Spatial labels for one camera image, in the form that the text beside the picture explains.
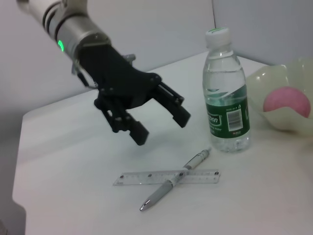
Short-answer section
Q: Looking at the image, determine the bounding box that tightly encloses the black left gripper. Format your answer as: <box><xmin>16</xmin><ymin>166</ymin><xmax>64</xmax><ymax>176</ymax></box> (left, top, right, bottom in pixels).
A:
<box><xmin>78</xmin><ymin>45</ymin><xmax>192</xmax><ymax>147</ymax></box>

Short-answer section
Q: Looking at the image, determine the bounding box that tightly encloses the transparent plastic ruler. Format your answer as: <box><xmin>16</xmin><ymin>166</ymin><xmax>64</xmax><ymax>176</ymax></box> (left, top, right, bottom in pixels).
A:
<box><xmin>112</xmin><ymin>168</ymin><xmax>222</xmax><ymax>186</ymax></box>

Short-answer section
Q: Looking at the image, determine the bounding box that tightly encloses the clear green-label water bottle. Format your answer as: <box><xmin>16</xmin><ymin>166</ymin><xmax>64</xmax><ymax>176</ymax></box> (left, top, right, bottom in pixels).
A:
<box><xmin>202</xmin><ymin>26</ymin><xmax>251</xmax><ymax>154</ymax></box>

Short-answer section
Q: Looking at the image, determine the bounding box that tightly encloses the grey white pen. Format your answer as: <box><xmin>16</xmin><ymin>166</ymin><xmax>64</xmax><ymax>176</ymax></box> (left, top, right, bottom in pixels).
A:
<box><xmin>139</xmin><ymin>146</ymin><xmax>212</xmax><ymax>212</ymax></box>

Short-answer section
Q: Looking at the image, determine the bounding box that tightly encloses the pink peach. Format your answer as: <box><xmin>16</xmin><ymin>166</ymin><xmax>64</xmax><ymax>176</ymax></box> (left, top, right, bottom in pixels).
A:
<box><xmin>263</xmin><ymin>86</ymin><xmax>311</xmax><ymax>118</ymax></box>

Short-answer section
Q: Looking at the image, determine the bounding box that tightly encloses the green glass fruit bowl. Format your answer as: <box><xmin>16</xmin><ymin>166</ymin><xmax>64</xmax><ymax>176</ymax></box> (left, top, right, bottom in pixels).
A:
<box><xmin>246</xmin><ymin>57</ymin><xmax>313</xmax><ymax>138</ymax></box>

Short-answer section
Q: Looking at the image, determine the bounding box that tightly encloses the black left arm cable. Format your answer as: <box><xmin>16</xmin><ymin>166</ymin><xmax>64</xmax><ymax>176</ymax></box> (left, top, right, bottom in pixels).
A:
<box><xmin>77</xmin><ymin>70</ymin><xmax>98</xmax><ymax>89</ymax></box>

